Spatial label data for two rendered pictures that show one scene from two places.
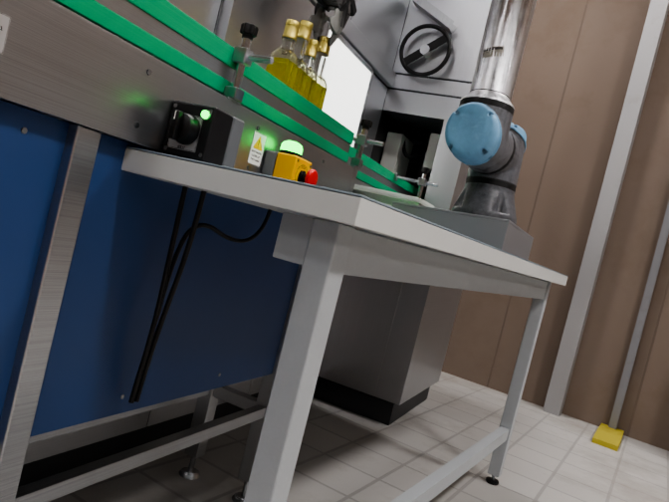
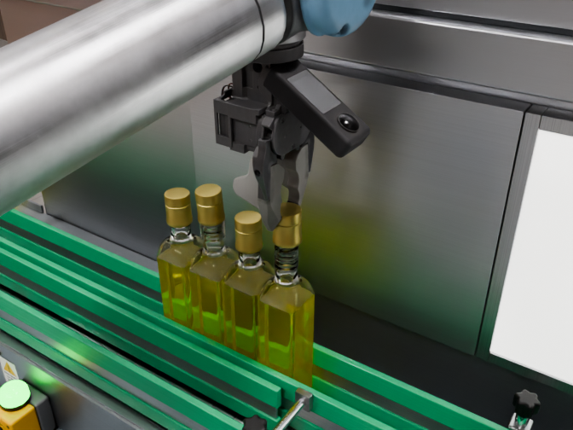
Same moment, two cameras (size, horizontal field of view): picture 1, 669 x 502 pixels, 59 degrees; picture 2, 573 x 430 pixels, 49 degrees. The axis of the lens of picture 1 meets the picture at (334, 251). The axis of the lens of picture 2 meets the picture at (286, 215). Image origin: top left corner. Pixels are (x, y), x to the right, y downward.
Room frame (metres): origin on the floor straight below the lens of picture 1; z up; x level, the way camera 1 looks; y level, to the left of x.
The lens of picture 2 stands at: (1.69, -0.46, 1.56)
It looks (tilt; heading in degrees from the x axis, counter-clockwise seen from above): 31 degrees down; 101
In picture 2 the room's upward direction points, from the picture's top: straight up
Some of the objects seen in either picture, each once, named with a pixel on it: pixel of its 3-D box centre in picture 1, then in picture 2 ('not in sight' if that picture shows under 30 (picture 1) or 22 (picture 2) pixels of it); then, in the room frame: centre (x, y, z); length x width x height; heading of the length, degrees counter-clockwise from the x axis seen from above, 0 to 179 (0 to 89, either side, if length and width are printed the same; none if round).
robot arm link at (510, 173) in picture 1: (496, 153); not in sight; (1.39, -0.31, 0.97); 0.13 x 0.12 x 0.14; 148
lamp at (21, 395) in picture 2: (291, 148); (14, 393); (1.16, 0.13, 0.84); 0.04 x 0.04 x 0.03
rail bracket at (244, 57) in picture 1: (252, 65); not in sight; (1.01, 0.21, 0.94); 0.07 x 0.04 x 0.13; 67
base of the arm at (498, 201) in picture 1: (486, 202); not in sight; (1.39, -0.32, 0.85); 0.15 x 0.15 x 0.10
